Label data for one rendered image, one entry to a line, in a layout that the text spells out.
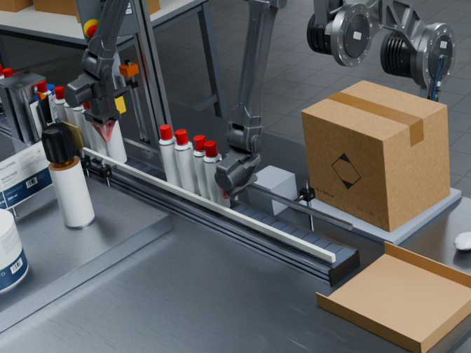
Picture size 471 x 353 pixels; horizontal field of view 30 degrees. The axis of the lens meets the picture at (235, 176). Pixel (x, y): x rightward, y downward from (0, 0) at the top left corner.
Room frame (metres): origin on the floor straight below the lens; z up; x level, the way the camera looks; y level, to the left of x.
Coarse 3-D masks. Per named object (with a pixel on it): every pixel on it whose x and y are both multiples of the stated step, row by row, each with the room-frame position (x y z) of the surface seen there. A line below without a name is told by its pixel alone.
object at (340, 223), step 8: (136, 144) 2.46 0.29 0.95; (144, 144) 2.43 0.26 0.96; (160, 152) 2.36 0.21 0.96; (256, 192) 2.04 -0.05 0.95; (264, 192) 2.02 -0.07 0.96; (280, 200) 1.97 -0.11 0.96; (288, 200) 1.95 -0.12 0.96; (296, 208) 1.92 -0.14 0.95; (304, 208) 1.90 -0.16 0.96; (312, 208) 1.89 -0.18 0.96; (320, 216) 1.86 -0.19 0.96; (328, 216) 1.84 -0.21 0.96; (336, 224) 1.82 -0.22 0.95; (344, 224) 1.80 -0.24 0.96; (352, 224) 1.79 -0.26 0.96
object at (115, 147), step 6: (114, 126) 2.48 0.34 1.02; (114, 132) 2.48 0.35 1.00; (120, 132) 2.50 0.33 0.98; (114, 138) 2.48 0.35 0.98; (120, 138) 2.49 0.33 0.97; (108, 144) 2.48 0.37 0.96; (114, 144) 2.48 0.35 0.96; (120, 144) 2.48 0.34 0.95; (108, 150) 2.49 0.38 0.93; (114, 150) 2.48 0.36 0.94; (120, 150) 2.48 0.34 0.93; (114, 156) 2.48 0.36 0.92; (120, 156) 2.48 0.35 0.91; (126, 156) 2.51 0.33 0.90
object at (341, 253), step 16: (96, 160) 2.54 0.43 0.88; (128, 160) 2.50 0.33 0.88; (128, 176) 2.39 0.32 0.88; (160, 176) 2.36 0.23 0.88; (240, 208) 2.09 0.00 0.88; (240, 224) 2.01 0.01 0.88; (272, 224) 1.98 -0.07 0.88; (288, 224) 1.97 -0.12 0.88; (272, 240) 1.90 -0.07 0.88; (304, 240) 1.88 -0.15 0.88; (320, 240) 1.87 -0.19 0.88; (336, 256) 1.78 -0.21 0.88
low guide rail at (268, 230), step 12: (96, 156) 2.52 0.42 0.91; (120, 168) 2.42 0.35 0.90; (132, 168) 2.38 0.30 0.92; (144, 180) 2.32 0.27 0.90; (156, 180) 2.27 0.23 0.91; (180, 192) 2.19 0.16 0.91; (204, 204) 2.11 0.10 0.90; (216, 204) 2.08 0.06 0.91; (228, 216) 2.03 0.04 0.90; (240, 216) 1.99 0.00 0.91; (264, 228) 1.92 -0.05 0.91; (288, 240) 1.85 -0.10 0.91; (300, 240) 1.83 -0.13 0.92; (312, 252) 1.79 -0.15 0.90; (324, 252) 1.76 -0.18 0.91
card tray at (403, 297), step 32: (384, 256) 1.82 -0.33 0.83; (416, 256) 1.75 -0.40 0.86; (352, 288) 1.71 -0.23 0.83; (384, 288) 1.69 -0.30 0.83; (416, 288) 1.67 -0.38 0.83; (448, 288) 1.65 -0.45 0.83; (352, 320) 1.58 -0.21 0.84; (384, 320) 1.57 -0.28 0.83; (416, 320) 1.55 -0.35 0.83; (448, 320) 1.50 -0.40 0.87; (416, 352) 1.44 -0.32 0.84
